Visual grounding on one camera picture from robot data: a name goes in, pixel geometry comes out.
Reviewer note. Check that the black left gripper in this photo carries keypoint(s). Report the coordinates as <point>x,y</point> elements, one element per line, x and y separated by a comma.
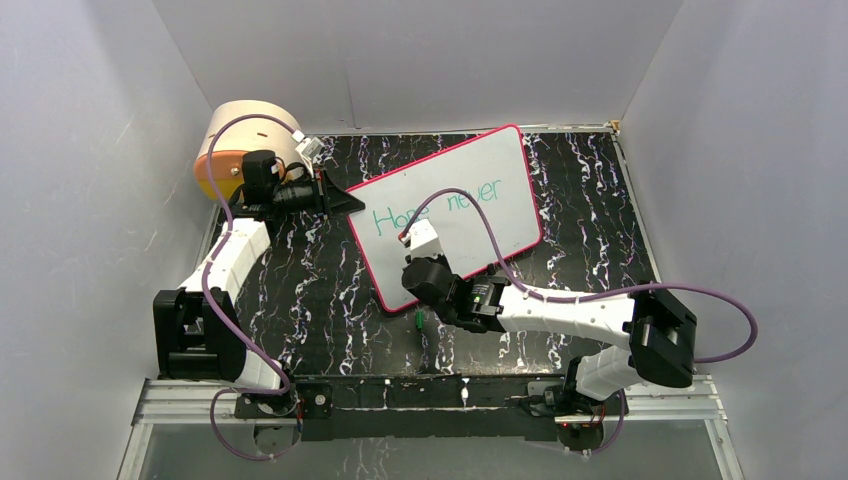
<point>334,200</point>

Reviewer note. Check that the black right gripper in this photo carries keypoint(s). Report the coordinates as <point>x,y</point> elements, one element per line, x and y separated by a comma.
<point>440,259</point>

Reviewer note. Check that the green marker cap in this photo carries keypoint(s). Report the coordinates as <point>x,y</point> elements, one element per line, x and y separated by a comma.
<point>420,320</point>

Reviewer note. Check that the pink framed whiteboard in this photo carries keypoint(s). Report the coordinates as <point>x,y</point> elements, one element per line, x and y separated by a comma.
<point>478,196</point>

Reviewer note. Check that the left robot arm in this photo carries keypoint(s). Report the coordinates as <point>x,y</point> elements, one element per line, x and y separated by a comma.
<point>197,333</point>

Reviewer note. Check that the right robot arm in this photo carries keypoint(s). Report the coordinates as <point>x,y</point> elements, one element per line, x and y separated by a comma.
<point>649,334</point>

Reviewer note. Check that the beige cylindrical drawer box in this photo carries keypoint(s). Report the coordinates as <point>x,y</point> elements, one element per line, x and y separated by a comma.
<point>241,138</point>

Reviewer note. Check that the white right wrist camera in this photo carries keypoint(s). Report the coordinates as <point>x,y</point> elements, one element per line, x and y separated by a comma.
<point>421,240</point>

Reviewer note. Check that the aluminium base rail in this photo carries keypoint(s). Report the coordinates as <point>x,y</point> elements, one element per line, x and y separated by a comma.
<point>427,427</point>

